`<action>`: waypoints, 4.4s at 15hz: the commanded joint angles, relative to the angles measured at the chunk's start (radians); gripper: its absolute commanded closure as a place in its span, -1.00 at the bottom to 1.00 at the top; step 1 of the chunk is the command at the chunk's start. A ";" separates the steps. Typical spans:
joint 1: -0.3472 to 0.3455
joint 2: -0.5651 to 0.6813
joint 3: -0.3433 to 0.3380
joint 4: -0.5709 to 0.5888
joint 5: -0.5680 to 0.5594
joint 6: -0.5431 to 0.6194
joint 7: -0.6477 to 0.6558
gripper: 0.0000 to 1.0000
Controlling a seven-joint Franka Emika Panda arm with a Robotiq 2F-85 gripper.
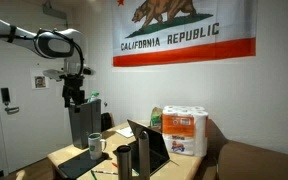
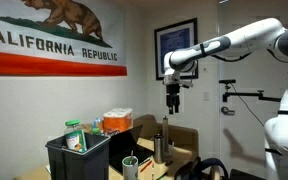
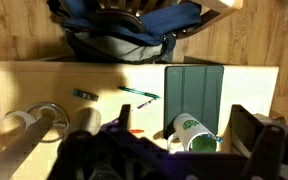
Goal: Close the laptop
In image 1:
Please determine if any California Republic bear flag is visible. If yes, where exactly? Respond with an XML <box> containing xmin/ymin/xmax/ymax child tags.
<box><xmin>112</xmin><ymin>0</ymin><xmax>258</xmax><ymax>68</ymax></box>

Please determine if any grey door closer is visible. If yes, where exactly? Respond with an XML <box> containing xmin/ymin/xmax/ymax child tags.
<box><xmin>42</xmin><ymin>2</ymin><xmax>68</xmax><ymax>20</ymax></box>

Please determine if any white red pen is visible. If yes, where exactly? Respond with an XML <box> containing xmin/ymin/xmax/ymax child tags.
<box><xmin>91</xmin><ymin>169</ymin><xmax>119</xmax><ymax>176</ymax></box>

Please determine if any green capped plastic bottle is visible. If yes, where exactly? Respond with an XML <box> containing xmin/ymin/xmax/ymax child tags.
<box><xmin>88</xmin><ymin>91</ymin><xmax>101</xmax><ymax>103</ymax></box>

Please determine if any steel thermos bottle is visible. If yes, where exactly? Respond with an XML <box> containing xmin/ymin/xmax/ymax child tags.
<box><xmin>116</xmin><ymin>144</ymin><xmax>133</xmax><ymax>180</ymax></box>

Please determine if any paper photo sheet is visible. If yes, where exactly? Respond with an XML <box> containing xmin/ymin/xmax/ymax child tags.
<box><xmin>30</xmin><ymin>68</ymin><xmax>50</xmax><ymax>90</ymax></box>

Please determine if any white paper sheet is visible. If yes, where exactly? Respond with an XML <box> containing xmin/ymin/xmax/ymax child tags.
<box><xmin>115</xmin><ymin>125</ymin><xmax>135</xmax><ymax>139</ymax></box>

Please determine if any brown couch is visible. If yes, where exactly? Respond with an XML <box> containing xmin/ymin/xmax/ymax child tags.
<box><xmin>194</xmin><ymin>119</ymin><xmax>288</xmax><ymax>180</ymax></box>

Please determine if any black chair back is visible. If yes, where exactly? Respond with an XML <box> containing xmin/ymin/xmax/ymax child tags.
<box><xmin>100</xmin><ymin>112</ymin><xmax>114</xmax><ymax>132</ymax></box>

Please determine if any green canister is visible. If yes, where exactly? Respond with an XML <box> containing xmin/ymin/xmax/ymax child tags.
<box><xmin>149</xmin><ymin>106</ymin><xmax>164</xmax><ymax>130</ymax></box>

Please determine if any dark grey plastic bin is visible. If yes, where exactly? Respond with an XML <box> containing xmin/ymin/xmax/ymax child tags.
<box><xmin>67</xmin><ymin>99</ymin><xmax>103</xmax><ymax>150</ymax></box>

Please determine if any white door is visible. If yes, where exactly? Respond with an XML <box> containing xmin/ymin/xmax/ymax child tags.
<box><xmin>0</xmin><ymin>39</ymin><xmax>74</xmax><ymax>175</ymax></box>

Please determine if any orange box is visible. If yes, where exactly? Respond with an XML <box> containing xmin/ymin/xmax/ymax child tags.
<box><xmin>161</xmin><ymin>105</ymin><xmax>209</xmax><ymax>158</ymax></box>

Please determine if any white mug green logo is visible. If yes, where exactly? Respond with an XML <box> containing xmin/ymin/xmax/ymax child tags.
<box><xmin>87</xmin><ymin>132</ymin><xmax>108</xmax><ymax>161</ymax></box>

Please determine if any silver door lever handle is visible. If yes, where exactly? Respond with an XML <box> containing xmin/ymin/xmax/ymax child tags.
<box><xmin>4</xmin><ymin>105</ymin><xmax>20</xmax><ymax>115</ymax></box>

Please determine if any black door keypad lock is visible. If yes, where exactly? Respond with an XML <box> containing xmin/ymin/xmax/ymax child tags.
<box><xmin>0</xmin><ymin>87</ymin><xmax>11</xmax><ymax>104</ymax></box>

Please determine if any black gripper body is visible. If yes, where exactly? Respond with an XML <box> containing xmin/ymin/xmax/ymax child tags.
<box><xmin>61</xmin><ymin>73</ymin><xmax>86</xmax><ymax>102</ymax></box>

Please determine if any tall steel cylinder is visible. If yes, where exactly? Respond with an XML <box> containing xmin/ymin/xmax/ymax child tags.
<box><xmin>137</xmin><ymin>130</ymin><xmax>151</xmax><ymax>180</ymax></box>

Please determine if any dark grey laptop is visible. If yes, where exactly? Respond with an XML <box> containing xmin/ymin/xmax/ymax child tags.
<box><xmin>113</xmin><ymin>119</ymin><xmax>172</xmax><ymax>176</ymax></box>

